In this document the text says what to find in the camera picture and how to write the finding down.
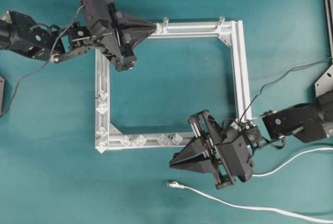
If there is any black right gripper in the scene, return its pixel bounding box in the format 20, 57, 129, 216
169, 110, 255, 189

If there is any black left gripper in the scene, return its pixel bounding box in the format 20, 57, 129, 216
91, 2, 157, 72

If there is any white ethernet cable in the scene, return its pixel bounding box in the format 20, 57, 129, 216
165, 148, 333, 224

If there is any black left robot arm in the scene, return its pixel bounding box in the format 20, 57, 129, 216
1, 0, 157, 72

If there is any metal pin top middle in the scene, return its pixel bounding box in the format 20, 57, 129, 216
161, 17, 169, 33

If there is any metal pin left lower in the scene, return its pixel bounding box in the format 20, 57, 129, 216
96, 104, 108, 115

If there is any metal pin top right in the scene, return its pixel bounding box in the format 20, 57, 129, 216
216, 16, 225, 32

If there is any metal pin corner left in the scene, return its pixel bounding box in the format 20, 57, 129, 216
95, 127, 108, 142

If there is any black object left edge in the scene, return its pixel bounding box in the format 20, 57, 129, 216
0, 75, 6, 112

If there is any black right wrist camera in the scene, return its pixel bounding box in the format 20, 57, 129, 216
216, 126, 253, 182

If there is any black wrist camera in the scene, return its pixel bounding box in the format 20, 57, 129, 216
216, 126, 253, 182
81, 0, 113, 36

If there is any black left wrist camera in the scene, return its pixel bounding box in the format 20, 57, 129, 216
81, 0, 113, 36

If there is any black left camera cable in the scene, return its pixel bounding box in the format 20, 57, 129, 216
0, 3, 86, 117

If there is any black camera cable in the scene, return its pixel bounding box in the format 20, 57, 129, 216
238, 57, 333, 128
0, 3, 86, 117

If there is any aluminium extrusion square frame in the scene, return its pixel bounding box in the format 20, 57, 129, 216
95, 20, 252, 153

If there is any black right camera cable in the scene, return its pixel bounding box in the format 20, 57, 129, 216
238, 57, 333, 128

